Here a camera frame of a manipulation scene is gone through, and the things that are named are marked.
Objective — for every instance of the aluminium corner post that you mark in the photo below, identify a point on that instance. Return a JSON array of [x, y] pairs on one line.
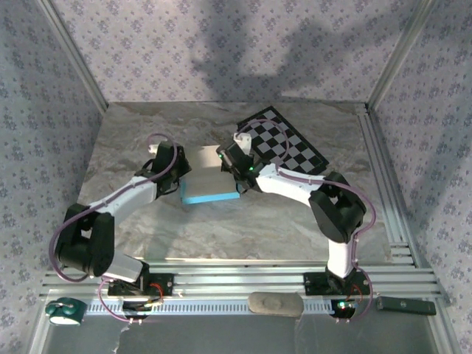
[[402, 55], [73, 55]]

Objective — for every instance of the grey oval pad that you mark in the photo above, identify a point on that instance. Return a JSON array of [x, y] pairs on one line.
[[274, 304]]

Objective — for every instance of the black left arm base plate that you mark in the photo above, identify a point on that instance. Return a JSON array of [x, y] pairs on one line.
[[162, 284]]

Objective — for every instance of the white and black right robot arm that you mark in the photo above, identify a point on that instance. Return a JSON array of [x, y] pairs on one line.
[[291, 184]]

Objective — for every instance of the black and white checkerboard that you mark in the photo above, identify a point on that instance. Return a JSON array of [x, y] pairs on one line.
[[295, 144]]

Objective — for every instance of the black rectangular bar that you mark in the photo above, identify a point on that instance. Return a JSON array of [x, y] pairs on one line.
[[405, 306]]

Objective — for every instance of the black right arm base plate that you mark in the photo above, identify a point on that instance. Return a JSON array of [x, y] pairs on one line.
[[317, 284]]

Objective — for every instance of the white and blue paper box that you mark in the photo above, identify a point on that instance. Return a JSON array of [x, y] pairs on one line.
[[210, 184]]

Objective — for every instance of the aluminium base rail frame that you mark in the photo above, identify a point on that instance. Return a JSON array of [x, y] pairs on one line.
[[239, 280]]

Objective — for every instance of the aluminium side rail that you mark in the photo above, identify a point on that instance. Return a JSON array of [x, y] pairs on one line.
[[380, 166]]

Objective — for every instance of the aluminium right corner post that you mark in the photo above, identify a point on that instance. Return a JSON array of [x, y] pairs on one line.
[[402, 55]]

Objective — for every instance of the aluminium left corner post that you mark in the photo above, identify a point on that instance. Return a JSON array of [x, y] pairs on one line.
[[73, 55]]

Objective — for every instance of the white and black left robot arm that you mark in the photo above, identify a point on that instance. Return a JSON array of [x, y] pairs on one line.
[[125, 195]]

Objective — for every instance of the green tape roll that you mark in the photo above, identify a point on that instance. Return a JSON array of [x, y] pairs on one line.
[[68, 311]]

